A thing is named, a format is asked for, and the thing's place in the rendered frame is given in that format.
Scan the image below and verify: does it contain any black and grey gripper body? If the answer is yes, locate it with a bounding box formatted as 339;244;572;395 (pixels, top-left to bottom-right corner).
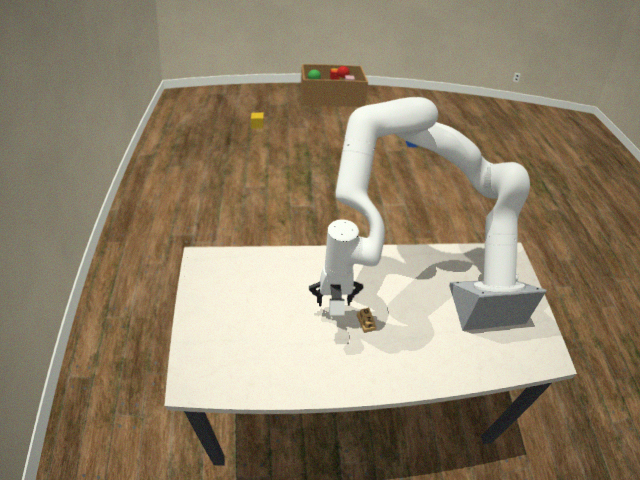
320;265;354;296

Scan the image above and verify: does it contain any brown wooden digit cube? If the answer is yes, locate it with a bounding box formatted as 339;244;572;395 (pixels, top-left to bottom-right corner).
359;307;372;321
363;315;375;329

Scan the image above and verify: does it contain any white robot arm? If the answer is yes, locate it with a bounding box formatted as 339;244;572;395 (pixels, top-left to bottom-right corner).
324;97;530;292

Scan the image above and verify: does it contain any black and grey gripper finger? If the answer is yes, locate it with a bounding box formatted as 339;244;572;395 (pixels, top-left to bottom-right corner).
308;282;324;307
347;281;364;306

